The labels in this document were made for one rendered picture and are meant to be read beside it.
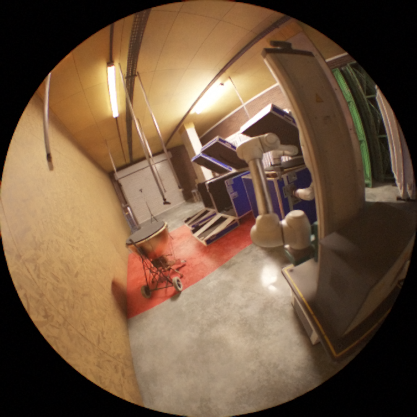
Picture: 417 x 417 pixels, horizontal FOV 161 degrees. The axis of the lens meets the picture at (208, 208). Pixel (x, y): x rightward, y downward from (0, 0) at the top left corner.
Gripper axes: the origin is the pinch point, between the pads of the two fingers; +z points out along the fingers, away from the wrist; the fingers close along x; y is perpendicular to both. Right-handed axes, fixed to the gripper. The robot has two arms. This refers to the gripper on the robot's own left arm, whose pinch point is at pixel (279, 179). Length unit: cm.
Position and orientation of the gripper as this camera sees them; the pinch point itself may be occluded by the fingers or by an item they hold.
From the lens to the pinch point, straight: 166.7
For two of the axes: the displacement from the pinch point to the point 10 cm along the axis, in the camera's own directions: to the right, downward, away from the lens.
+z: 1.9, 9.5, 2.4
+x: -1.3, -2.2, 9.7
